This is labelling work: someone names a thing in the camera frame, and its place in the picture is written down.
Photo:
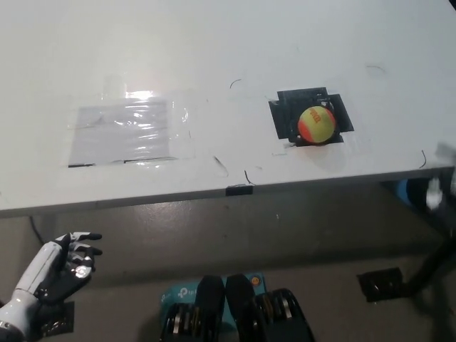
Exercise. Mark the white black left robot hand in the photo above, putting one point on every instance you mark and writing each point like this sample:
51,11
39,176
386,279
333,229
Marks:
46,263

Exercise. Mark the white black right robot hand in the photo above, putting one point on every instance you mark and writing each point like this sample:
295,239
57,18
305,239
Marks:
433,194

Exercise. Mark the orange yellow small tennis ball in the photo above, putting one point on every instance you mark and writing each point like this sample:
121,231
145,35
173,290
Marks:
317,124

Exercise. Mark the blue round object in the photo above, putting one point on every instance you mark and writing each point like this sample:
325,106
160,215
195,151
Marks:
403,188

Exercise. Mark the black table leg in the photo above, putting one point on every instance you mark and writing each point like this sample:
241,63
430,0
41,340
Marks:
432,260

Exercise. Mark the teal tp-link box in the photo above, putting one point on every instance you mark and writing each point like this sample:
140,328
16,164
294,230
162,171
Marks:
181,292

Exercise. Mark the black tape patch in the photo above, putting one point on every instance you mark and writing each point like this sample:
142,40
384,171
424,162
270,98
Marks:
285,117

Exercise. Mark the small black tape strip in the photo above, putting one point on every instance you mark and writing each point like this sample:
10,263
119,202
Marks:
238,190

